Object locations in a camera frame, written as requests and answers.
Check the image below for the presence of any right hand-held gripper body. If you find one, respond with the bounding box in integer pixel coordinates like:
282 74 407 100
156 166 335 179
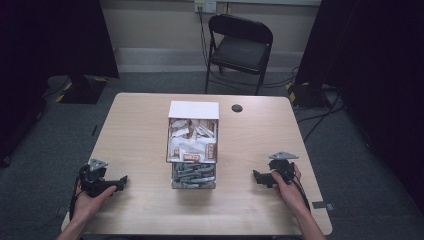
266 151 296 186

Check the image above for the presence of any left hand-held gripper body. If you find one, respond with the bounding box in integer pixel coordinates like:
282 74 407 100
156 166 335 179
77 158 118 198

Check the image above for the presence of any person's left hand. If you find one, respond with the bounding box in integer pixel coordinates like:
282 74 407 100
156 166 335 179
71 184 118 224

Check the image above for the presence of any person's right hand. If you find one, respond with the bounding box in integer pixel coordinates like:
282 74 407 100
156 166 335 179
270 163 312 215

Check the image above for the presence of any clear drawer with grey packets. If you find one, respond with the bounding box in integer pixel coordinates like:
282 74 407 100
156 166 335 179
170 161 218 190

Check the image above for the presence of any grey tape strip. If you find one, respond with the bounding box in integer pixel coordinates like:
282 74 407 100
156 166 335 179
311 200 336 211

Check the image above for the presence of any clear drawer with white packets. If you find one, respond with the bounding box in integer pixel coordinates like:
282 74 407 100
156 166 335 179
165 117 220 165

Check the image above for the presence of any pile of grey packets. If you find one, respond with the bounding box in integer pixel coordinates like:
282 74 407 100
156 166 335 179
173 162 216 188

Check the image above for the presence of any black stand base yellow tape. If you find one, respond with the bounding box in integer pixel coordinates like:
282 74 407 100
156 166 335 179
55 74 110 105
285 81 332 110

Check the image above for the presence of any pile of white brown packets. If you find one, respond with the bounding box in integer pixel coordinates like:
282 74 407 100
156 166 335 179
168 119 218 163

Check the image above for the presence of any white drawer cabinet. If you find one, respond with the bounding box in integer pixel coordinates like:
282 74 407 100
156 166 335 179
167 100 221 121

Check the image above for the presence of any black folding chair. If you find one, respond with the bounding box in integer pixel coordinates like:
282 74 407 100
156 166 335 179
204 13 275 96

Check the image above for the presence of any black curtain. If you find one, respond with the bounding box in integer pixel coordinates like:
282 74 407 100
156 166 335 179
0 0 121 101
294 0 424 208

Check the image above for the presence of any left hand-held gripper cable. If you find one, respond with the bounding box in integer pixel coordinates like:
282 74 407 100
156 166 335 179
68 171 85 222

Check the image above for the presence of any hand-held gripper cable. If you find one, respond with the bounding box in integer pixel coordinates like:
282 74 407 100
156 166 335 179
290 179 312 214
68 171 85 222

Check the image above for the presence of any right hand-held gripper cable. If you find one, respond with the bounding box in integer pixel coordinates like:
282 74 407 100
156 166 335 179
290 179 312 214

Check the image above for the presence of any black floor cable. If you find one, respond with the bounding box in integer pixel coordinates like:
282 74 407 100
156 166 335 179
293 89 348 144

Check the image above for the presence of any white wall socket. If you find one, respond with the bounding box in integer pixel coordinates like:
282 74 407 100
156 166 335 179
194 0 218 15

